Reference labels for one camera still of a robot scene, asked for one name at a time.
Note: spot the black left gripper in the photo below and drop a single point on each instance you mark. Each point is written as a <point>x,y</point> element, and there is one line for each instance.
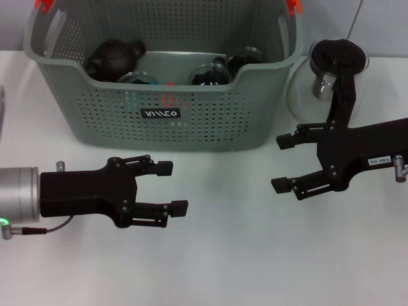
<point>86,191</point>

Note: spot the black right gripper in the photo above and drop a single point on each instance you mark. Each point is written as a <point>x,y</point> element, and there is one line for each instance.
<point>357,150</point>

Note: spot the grey perforated storage basket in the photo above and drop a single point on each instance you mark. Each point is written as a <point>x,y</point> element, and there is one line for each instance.
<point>207,127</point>

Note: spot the glass carafe with black lid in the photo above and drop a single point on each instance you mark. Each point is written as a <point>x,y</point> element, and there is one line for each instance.
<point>338,54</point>

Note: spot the black teapot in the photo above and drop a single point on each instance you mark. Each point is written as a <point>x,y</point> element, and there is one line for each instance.
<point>113,59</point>

